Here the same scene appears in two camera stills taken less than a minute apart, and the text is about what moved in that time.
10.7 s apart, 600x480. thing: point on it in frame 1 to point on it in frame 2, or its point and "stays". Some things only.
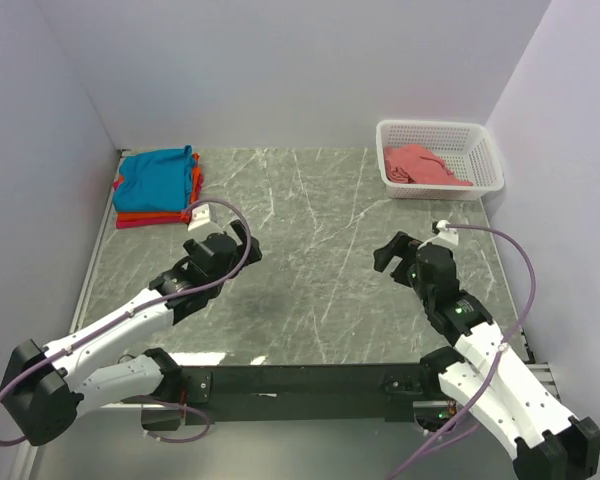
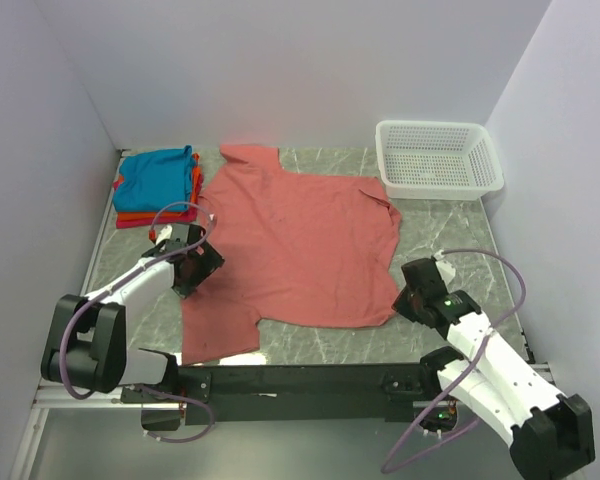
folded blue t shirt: [154, 181] stays
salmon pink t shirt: [418, 164] to [298, 249]
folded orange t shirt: [167, 215] stays
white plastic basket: [466, 147] stays
